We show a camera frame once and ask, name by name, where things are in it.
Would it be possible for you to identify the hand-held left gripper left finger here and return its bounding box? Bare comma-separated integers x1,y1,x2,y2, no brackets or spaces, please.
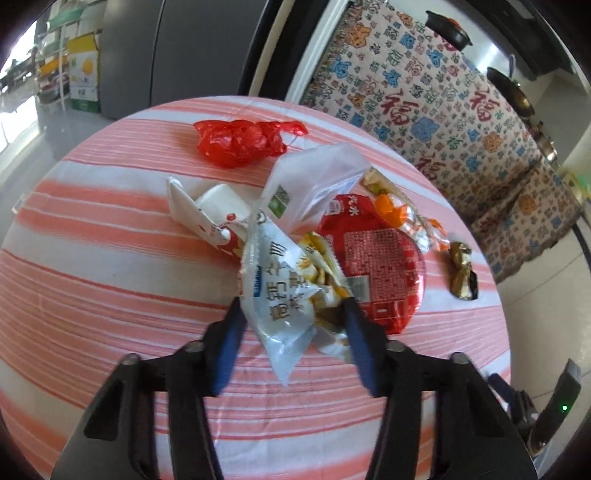
51,298,247,480

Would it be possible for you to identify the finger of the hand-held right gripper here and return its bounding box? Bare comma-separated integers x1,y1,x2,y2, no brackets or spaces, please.
486,373,539,430

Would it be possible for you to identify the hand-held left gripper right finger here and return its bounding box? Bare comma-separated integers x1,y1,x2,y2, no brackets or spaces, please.
342,298,539,480

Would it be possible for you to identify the clear milk powder bag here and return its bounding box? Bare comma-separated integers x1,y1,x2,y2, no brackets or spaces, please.
238,216,324,387

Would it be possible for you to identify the yellow snack wrapper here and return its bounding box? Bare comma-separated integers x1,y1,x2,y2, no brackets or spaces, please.
298,231,354,363

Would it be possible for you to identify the red plastic bag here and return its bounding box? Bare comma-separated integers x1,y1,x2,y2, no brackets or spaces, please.
194,119,309,168

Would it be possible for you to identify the red round bowl lid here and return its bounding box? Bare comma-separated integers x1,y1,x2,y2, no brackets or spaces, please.
318,194,426,335

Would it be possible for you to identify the brown gold wrapper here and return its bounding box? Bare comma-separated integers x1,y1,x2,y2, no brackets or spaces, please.
447,240,479,301

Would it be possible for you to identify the pink striped tablecloth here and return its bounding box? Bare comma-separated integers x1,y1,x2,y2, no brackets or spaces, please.
0,96,513,480

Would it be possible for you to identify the white crumpled paper carton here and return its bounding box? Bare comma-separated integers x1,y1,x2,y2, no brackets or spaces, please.
166,176,251,256

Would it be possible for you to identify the orange snack wrapper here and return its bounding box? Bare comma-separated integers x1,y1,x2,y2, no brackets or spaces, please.
362,168,450,253

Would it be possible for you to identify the clear plastic packaging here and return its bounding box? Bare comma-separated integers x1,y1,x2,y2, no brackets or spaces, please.
265,143,371,241

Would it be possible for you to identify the small printed cloth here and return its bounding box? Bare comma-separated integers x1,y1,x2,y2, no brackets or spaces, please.
468,161,583,283

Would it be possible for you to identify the steel pot with lid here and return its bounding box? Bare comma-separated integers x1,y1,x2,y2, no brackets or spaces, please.
536,134,560,162

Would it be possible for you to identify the grey refrigerator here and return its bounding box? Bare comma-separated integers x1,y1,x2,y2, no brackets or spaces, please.
99,0,278,121

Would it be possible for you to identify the black wok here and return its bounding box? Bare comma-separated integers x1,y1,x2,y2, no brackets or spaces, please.
486,54,536,117

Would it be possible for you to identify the yellow white cardboard box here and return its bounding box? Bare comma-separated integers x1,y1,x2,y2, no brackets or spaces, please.
66,30,101,114

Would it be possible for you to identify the black clay pot orange lid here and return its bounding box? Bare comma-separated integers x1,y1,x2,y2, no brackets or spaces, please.
424,11,475,51

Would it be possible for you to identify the storage rack with basins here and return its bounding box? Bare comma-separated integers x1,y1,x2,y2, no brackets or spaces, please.
34,9,70,103

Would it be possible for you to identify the black range hood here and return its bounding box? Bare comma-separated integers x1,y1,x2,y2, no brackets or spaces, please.
501,0,580,77

